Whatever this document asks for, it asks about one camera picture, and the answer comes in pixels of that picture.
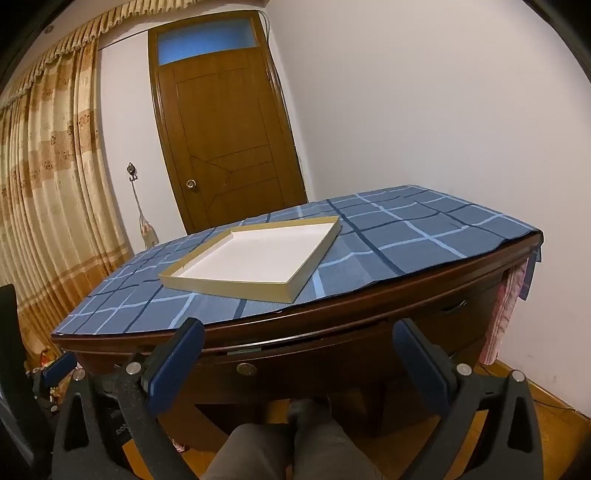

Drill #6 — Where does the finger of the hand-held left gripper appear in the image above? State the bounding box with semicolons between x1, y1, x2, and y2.
39;354;78;393

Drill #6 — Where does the person's right leg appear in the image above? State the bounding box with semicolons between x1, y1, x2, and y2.
286;399;386;480

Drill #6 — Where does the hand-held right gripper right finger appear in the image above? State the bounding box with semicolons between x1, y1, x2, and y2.
392;318;543;480

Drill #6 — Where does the blue transom window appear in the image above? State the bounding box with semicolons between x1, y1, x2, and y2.
158;21;257;65

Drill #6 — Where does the person's leg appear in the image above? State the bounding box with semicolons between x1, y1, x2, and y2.
203;422;296;480
286;399;386;480

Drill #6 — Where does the curtain tassel tieback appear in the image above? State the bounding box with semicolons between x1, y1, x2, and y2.
130;179;158;254

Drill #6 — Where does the beige cardboard tray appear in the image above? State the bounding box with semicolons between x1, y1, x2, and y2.
158;215;342;304

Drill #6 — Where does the blue plaid tablecloth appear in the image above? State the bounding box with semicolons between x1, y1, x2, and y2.
53;185;544;335

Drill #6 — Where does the side desk drawer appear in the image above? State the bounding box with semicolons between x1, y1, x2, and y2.
392;277;504;370

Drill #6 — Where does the dark wooden desk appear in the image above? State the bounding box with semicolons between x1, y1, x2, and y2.
50;233;544;462

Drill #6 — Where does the brown wooden door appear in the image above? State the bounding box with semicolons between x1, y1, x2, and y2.
148;10;309;234

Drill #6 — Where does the beige patterned curtain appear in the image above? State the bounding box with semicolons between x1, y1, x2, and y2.
0;11;139;361

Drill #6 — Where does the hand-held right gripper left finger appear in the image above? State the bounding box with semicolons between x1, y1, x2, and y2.
51;318;206;480

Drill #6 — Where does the pink hanging cloth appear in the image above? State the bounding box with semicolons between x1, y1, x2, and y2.
478;258;532;365

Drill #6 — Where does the person's left leg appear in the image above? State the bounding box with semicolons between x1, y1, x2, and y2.
203;422;296;480

